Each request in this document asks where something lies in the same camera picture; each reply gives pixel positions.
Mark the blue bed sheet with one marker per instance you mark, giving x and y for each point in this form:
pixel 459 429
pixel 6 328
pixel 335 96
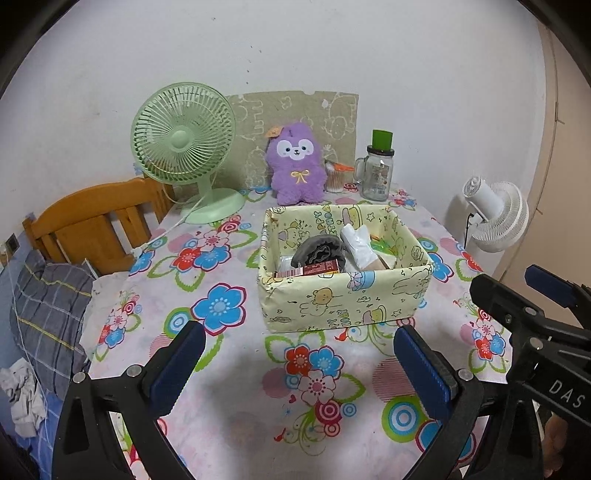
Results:
pixel 32 454

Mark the white crumpled cloth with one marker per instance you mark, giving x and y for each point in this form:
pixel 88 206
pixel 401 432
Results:
pixel 23 392

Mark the grey plaid bedding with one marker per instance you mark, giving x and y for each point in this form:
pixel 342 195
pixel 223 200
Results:
pixel 51 300

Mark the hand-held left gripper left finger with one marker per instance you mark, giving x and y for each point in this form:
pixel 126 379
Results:
pixel 178 364

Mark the person's right hand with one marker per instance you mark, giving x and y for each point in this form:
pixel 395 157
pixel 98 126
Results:
pixel 554 438

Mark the white plastic tissue packet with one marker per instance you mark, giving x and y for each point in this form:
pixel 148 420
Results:
pixel 358 244

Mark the purple plush toy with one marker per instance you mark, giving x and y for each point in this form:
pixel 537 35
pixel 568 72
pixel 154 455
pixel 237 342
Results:
pixel 295 184

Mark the floral tablecloth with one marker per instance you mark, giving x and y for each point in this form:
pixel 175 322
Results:
pixel 254 406

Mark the clear plastic packaging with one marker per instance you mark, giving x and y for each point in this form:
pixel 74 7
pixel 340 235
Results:
pixel 287 263

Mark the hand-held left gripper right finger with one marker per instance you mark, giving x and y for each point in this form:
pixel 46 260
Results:
pixel 422 369

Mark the beige door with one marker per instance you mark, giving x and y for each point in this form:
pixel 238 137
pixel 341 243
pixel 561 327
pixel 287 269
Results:
pixel 563 184

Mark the white standing fan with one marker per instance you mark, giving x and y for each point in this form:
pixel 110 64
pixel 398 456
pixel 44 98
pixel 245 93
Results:
pixel 503 217

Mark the green desk fan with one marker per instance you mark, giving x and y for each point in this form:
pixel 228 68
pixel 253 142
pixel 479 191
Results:
pixel 180 138

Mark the red brown packet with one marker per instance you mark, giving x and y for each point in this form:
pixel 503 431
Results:
pixel 318 268

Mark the orange green printed packet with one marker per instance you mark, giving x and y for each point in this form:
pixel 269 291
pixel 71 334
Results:
pixel 381 241

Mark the glass jar mug green lid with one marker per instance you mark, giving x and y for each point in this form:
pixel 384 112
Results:
pixel 376 180

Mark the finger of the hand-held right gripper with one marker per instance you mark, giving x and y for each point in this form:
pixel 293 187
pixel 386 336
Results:
pixel 554 284
pixel 503 304

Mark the yellow-green cartoon printed box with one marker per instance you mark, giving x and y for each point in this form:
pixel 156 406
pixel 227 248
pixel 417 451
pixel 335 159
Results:
pixel 346 300

